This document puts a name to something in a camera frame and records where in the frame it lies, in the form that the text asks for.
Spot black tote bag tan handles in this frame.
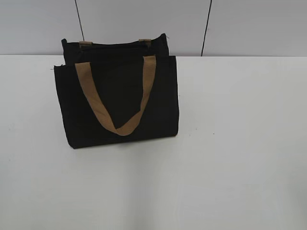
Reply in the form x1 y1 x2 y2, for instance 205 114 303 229
54 34 179 149

